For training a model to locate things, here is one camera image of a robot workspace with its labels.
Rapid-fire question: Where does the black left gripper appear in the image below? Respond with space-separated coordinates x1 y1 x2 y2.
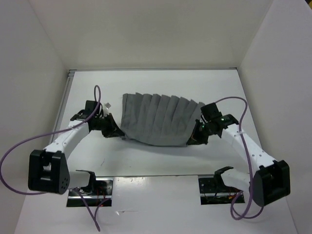
92 112 124 137

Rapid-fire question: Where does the grey pleated skirt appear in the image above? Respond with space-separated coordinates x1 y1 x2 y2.
120 93 204 147

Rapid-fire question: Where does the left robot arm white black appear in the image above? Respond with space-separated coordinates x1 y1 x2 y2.
28 100 125 195

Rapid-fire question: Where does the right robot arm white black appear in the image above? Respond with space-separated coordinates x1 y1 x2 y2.
188 103 291 207

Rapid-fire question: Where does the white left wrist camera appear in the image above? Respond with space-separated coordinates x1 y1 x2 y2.
102 102 111 116

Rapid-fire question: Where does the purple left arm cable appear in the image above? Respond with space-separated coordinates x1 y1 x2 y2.
0 85 103 232

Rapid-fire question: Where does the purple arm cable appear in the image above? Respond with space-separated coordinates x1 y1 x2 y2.
214 97 256 220
0 85 103 232

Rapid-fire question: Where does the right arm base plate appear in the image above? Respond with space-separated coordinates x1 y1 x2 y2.
198 176 239 205

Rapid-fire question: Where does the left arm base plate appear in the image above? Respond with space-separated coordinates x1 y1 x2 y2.
66 177 114 208

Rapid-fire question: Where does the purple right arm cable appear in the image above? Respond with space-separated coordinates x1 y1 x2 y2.
214 97 256 220

